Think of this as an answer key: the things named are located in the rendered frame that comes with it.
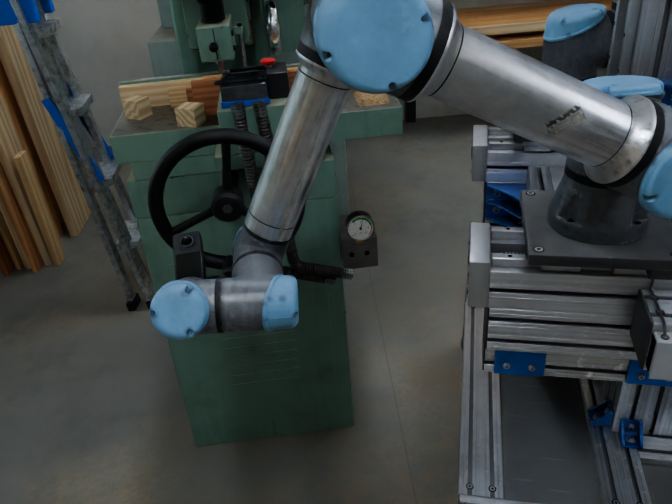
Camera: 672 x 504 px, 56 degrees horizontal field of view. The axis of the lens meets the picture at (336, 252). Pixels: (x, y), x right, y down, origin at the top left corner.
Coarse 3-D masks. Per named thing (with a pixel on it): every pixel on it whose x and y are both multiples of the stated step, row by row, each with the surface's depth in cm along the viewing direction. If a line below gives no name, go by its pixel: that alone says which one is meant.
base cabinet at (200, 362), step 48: (144, 240) 140; (336, 240) 145; (336, 288) 152; (240, 336) 156; (288, 336) 157; (336, 336) 159; (192, 384) 162; (240, 384) 163; (288, 384) 165; (336, 384) 168; (192, 432) 171; (240, 432) 173; (288, 432) 175
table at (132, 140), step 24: (120, 120) 135; (144, 120) 134; (168, 120) 133; (216, 120) 131; (360, 120) 131; (384, 120) 132; (120, 144) 128; (144, 144) 129; (168, 144) 129; (216, 168) 123; (240, 168) 124
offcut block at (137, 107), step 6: (132, 96) 136; (138, 96) 136; (144, 96) 135; (126, 102) 134; (132, 102) 133; (138, 102) 133; (144, 102) 135; (126, 108) 135; (132, 108) 134; (138, 108) 133; (144, 108) 135; (150, 108) 136; (126, 114) 136; (132, 114) 135; (138, 114) 134; (144, 114) 135; (150, 114) 137
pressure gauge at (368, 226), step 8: (352, 216) 136; (360, 216) 135; (368, 216) 137; (352, 224) 136; (360, 224) 137; (368, 224) 137; (352, 232) 138; (360, 232) 138; (368, 232) 138; (360, 240) 138
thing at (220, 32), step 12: (204, 24) 132; (216, 24) 131; (228, 24) 131; (204, 36) 130; (216, 36) 131; (228, 36) 131; (204, 48) 131; (228, 48) 132; (204, 60) 133; (216, 60) 133
